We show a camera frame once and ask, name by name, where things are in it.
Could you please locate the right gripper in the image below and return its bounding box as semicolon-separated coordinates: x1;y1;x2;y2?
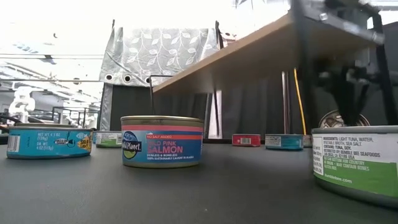
314;57;387;126

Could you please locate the red label fish can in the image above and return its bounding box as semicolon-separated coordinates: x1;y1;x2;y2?
231;133;262;147

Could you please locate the black partition panel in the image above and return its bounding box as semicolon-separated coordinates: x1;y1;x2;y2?
381;21;398;127

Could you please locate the grey metal pole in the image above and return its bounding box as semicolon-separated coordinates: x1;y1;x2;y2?
281;70;292;135

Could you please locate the black backdrop curtain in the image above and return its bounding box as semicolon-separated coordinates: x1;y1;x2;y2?
108;83;210;139
221;67;315;139

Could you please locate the white pink cloth strip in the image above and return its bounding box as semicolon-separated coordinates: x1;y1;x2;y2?
207;90;223;139

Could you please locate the black stand pole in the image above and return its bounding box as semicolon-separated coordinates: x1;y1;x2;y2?
213;20;222;138

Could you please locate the grey leaf pattern curtain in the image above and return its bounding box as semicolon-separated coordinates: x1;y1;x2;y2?
98;26;220;131

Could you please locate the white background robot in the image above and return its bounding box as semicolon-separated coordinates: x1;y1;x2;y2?
7;86;36;124

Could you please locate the black round wheel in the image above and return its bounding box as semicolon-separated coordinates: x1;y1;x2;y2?
0;114;22;134

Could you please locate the yellow cable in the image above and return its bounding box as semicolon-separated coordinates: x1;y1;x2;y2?
293;68;308;136

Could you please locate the wooden shelf riser black frame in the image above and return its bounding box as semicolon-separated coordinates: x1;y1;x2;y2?
148;0;398;141

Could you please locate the black background table frame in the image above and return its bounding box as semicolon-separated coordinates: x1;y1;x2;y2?
51;106;101;129

